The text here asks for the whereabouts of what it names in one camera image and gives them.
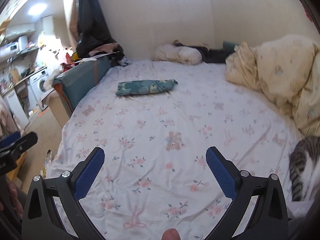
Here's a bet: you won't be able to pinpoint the dark clothes pile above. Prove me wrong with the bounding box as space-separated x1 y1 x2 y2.
69 0 132 67

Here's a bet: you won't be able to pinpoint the cream yellow duvet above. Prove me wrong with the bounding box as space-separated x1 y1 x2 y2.
225 35 319 137

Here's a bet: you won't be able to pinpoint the beige cabinet beside bed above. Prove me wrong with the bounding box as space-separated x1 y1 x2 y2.
40 88 70 128

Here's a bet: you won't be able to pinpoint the teal yellow leaf-print shorts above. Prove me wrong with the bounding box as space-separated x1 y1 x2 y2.
116 79 178 96

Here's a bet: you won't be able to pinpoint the person's left hand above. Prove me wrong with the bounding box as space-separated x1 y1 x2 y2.
7 179 23 219

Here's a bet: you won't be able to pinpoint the cream white pillow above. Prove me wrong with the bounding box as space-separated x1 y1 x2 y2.
151 44 202 65

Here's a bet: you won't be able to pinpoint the white washing machine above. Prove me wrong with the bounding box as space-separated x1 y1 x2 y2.
29 67 49 110

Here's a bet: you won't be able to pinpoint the black garment by wall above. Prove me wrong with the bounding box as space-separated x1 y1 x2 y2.
173 41 235 63

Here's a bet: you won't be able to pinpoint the grey white tabby cat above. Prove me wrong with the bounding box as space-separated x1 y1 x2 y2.
289 136 319 202

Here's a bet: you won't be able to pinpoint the person's right hand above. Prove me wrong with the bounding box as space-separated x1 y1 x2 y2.
161 228 181 240

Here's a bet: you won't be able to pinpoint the white floral bed sheet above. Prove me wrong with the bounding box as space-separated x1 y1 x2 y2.
47 61 301 239

